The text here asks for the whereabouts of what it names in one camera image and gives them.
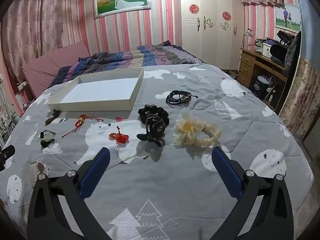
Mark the striped purple blue quilt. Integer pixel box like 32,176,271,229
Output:
51,40,205,87

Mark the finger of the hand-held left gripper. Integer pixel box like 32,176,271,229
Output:
0,145,15,172

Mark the black bag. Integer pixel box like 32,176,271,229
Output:
270,30,298,63

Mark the small black clear charm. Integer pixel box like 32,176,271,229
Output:
39,129,57,148

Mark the large framed wedding photo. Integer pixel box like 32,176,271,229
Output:
93,0,152,19

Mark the floral patterned cloth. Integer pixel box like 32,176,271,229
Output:
279,57,320,140

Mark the cream flower scrunchie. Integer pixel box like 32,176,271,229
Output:
173,114,222,147

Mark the black leather cord bracelet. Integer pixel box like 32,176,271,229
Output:
166,90,198,105

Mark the pink patterned curtain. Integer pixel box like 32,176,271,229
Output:
2,0,78,80

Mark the red knot charm with beads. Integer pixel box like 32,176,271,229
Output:
62,115,104,138

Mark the black hair claw clip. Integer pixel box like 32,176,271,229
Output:
137,104,170,147

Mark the white beaded bracelet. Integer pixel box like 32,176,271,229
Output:
29,160,49,187

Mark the white wardrobe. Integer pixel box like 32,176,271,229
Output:
179,0,245,72

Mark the small framed couple photo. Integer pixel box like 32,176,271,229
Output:
274,3,302,32

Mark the orange red knotted charm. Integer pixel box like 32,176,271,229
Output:
109,126,129,144

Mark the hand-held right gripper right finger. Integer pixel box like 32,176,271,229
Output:
211,146,294,240

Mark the wooden desk with drawers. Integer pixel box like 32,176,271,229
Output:
236,47,293,110

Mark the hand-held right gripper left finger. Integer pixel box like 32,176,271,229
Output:
27,147,112,240

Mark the desk lamp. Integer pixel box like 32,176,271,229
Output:
241,28,253,49

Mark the white shallow cardboard box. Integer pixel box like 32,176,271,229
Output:
47,67,145,112

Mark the grey polar bear blanket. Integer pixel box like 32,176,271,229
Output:
0,64,314,240

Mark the dark hanging jacket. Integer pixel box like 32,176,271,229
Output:
285,31,303,74

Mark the white storage box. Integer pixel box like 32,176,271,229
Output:
261,42,275,58

